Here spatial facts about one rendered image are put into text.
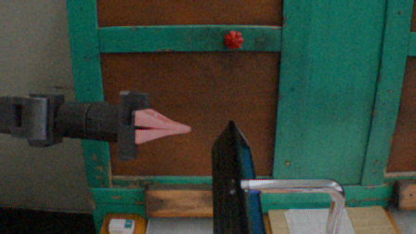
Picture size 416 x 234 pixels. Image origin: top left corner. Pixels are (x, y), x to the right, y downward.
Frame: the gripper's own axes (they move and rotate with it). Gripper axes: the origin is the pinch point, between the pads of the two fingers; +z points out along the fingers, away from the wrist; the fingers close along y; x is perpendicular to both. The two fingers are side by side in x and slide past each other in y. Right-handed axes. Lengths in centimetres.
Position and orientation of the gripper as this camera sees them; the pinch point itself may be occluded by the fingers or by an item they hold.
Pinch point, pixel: (184, 129)
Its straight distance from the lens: 63.3
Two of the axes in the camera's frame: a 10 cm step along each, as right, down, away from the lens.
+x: -1.6, 0.7, -9.8
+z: 9.9, 0.7, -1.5
